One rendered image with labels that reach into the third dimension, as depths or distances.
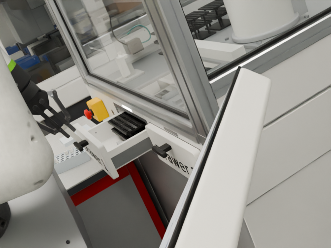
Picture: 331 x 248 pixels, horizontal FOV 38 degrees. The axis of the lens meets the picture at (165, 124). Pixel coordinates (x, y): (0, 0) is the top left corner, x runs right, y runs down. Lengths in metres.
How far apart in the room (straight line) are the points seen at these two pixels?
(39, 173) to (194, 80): 0.35
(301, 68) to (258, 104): 0.51
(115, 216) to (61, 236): 0.59
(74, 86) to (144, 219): 0.79
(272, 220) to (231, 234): 0.75
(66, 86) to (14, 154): 1.32
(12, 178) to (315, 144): 0.65
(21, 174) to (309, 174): 0.63
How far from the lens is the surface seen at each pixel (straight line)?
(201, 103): 0.95
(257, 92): 0.60
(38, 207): 1.18
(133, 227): 1.75
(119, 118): 1.54
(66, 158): 1.74
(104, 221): 1.70
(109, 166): 1.35
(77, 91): 2.27
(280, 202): 1.14
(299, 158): 1.13
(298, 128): 1.10
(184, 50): 0.92
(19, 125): 0.96
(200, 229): 0.38
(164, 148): 1.19
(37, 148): 0.97
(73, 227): 1.14
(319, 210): 1.22
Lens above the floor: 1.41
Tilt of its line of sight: 22 degrees down
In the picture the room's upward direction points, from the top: 23 degrees counter-clockwise
